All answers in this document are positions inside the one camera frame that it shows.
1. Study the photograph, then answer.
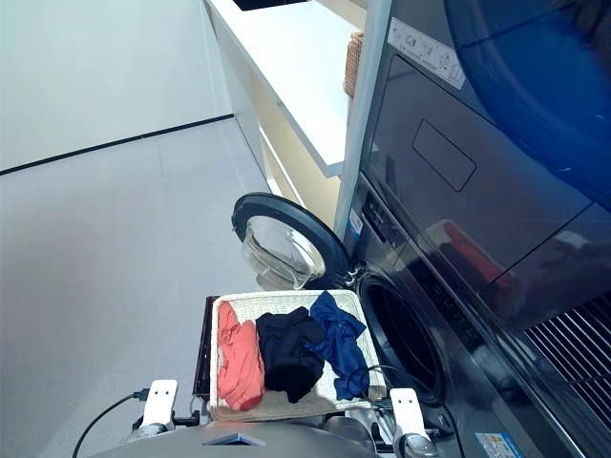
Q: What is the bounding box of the orange red garment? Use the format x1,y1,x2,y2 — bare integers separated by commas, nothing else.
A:
217,302,266,412

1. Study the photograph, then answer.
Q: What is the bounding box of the navy blue garment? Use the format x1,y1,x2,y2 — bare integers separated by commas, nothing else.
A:
305,289,371,402

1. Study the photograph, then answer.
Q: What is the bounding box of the black garment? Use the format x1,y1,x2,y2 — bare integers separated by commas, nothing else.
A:
256,306,327,405

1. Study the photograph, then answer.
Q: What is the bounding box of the grey washing machine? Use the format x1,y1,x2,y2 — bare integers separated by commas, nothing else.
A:
343,174,611,458

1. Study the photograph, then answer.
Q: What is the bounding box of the pale woven laundry basket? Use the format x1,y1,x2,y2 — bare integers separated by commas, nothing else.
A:
208,289,387,423

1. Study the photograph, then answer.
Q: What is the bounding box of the round glass washing machine door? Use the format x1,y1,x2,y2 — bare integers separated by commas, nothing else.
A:
231,192,357,291

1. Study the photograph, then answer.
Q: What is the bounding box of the small brown woven basket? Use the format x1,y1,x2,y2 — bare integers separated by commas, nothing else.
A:
344,31,365,100

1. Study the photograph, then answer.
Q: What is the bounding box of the silver robot leg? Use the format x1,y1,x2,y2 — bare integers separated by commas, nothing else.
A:
327,412,372,439

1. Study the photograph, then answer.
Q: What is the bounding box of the dark brown cart panel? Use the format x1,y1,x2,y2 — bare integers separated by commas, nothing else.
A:
192,295,221,397

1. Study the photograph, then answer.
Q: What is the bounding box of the grey robot torso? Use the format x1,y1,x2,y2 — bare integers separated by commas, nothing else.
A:
90,422,397,458

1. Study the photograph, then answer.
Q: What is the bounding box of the blue white energy label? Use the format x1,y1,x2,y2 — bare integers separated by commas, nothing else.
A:
474,431,526,458

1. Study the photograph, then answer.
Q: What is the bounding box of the grey stacked dryer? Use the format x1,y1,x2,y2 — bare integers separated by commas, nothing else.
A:
362,0,611,421

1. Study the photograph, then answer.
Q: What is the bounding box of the white cabinet upright panel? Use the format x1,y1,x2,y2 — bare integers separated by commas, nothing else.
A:
333,0,393,235

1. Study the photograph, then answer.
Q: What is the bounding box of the white shelf counter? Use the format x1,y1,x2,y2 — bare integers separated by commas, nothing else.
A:
202,0,369,230

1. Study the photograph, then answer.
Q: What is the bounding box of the white warning label sticker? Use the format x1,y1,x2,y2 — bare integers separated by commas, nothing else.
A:
387,17,467,91

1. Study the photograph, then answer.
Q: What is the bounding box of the black flat object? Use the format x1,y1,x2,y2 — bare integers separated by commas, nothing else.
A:
232,0,314,11

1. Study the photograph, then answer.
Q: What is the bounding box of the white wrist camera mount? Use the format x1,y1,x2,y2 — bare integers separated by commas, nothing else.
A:
141,379,179,428
389,387,433,445

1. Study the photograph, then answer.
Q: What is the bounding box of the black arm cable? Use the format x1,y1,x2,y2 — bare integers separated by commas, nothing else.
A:
348,364,465,458
71,388,152,458

